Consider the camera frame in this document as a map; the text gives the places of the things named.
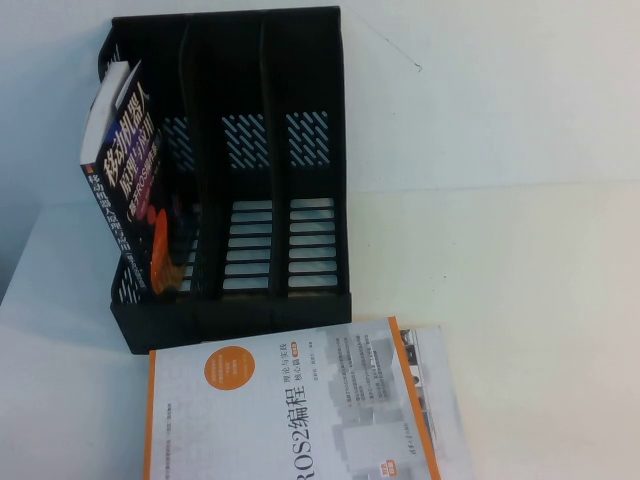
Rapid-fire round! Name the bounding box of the dark robotics book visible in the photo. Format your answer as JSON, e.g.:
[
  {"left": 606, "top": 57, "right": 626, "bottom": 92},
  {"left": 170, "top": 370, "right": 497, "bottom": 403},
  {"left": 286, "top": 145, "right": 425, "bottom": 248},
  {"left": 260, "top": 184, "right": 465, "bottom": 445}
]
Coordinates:
[{"left": 79, "top": 59, "right": 202, "bottom": 302}]

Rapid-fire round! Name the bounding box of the black plastic book stand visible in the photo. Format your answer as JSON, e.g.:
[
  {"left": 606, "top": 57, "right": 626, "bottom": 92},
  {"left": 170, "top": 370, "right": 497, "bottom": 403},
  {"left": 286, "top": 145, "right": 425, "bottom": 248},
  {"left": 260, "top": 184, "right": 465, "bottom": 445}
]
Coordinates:
[{"left": 96, "top": 5, "right": 355, "bottom": 356}]

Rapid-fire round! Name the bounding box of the white ROS2 book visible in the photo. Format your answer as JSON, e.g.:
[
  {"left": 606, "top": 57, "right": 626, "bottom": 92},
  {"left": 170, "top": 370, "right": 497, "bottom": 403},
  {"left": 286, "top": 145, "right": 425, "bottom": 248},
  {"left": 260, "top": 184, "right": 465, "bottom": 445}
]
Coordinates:
[{"left": 141, "top": 315, "right": 444, "bottom": 480}]

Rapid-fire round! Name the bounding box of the grey book with photo strip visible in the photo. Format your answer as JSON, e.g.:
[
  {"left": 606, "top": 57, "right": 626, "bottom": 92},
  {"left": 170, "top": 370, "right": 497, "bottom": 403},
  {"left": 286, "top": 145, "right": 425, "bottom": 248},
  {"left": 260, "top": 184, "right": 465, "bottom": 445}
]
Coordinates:
[{"left": 399, "top": 324, "right": 474, "bottom": 480}]

